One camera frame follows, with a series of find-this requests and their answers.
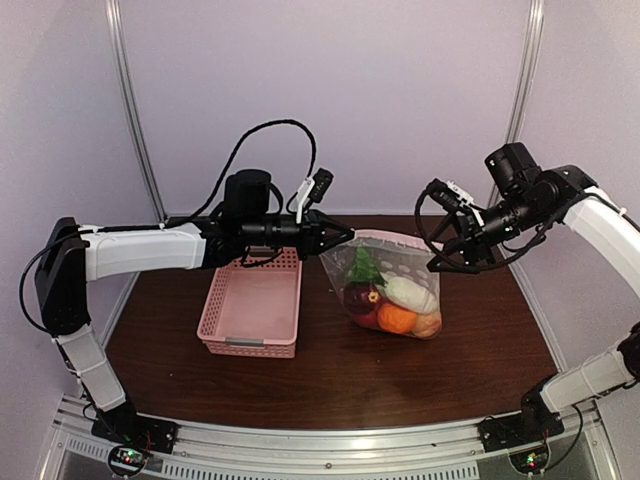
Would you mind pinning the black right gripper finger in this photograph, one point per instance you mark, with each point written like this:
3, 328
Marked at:
449, 234
443, 263

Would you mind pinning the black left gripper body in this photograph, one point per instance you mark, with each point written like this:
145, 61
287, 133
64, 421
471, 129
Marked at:
307, 234

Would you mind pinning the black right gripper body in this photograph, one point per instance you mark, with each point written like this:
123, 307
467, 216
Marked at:
476, 238

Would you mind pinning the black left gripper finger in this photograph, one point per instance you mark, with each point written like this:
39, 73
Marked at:
334, 229
327, 243

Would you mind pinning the clear zip top bag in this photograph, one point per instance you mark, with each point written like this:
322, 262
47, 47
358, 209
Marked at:
393, 253

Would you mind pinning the white radish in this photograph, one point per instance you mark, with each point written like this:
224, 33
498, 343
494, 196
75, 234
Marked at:
410, 295
364, 270

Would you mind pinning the yellow peach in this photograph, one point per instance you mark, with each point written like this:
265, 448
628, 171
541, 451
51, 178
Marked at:
427, 325

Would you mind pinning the red apple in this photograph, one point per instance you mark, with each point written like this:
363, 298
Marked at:
368, 321

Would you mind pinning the orange tangerine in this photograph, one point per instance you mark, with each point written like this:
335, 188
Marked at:
394, 319

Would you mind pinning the pink plastic basket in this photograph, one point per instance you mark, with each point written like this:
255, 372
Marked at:
252, 307

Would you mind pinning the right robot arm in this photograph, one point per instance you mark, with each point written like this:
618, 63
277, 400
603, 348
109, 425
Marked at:
533, 200

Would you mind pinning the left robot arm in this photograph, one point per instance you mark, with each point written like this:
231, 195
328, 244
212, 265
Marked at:
75, 255

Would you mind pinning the right circuit board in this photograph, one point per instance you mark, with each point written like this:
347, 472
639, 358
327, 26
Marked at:
530, 461

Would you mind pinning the circuit board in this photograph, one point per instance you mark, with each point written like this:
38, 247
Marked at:
530, 461
127, 461

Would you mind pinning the left circuit board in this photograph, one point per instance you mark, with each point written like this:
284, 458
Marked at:
127, 461

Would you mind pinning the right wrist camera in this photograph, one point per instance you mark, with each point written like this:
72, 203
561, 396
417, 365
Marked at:
454, 199

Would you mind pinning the right side aluminium rail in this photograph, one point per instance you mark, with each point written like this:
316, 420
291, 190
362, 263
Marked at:
542, 290

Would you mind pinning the right rear aluminium post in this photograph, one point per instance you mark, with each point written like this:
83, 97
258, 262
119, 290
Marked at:
527, 70

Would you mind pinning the aluminium post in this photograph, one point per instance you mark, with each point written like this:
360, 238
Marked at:
527, 70
132, 115

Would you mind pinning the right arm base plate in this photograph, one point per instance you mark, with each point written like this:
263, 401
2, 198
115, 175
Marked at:
507, 432

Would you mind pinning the front aluminium frame rail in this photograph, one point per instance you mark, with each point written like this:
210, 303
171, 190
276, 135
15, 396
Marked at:
451, 450

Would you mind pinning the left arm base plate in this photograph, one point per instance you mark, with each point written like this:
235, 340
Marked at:
146, 433

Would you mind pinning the left rear aluminium post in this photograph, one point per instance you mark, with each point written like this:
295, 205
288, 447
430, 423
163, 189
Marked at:
132, 115

